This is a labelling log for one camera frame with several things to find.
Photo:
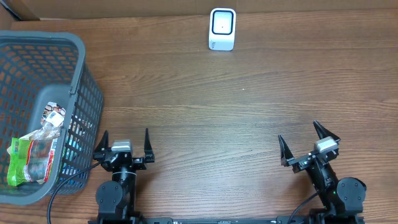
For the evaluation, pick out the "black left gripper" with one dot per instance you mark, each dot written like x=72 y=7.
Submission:
x=142 y=163

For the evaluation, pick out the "grey plastic shopping basket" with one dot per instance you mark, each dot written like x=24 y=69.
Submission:
x=38 y=67

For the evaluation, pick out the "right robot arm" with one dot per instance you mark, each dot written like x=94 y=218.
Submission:
x=342 y=199

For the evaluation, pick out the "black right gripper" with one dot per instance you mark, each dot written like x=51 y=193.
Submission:
x=300 y=162

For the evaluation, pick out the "white barcode scanner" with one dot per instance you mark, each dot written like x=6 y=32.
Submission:
x=222 y=28

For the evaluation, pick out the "beige cookie snack bag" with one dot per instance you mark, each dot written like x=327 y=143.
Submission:
x=52 y=119

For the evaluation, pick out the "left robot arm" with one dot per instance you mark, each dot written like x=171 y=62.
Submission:
x=116 y=197

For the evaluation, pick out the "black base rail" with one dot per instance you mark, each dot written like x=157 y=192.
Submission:
x=168 y=220

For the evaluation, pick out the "green snack bag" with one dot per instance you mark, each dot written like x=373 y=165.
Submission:
x=31 y=160

